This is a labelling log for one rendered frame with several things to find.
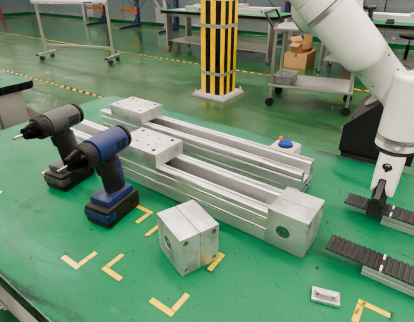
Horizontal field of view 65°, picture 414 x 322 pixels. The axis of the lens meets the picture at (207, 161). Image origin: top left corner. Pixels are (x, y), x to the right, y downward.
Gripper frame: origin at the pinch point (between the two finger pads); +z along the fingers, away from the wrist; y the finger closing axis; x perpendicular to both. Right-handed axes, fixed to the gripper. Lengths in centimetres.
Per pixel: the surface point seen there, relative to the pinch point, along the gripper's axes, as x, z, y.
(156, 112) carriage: 75, -6, 2
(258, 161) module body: 30.2, -4.1, -5.0
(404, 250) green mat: -8.2, 3.9, -8.6
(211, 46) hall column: 226, 21, 250
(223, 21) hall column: 210, -8, 251
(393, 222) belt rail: -4.5, 2.7, -1.4
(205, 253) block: 24.6, 0.7, -37.4
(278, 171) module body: 24.2, -3.1, -5.0
